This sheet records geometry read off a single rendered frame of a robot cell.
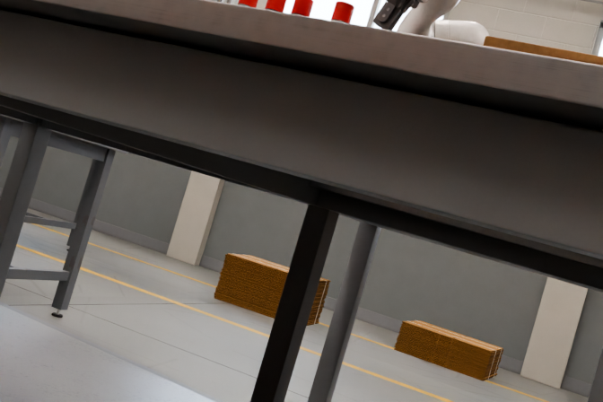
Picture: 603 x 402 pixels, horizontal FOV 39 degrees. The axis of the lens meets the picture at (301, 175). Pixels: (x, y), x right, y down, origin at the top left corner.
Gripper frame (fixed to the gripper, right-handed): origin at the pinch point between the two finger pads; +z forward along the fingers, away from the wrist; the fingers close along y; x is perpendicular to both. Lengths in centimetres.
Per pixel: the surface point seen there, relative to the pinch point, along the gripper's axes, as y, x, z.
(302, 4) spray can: 1.4, -14.6, 5.7
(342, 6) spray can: 1.7, -7.4, 2.6
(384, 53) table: 85, 49, 10
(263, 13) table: 85, 41, 12
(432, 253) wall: -535, -144, 91
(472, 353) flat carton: -435, -49, 116
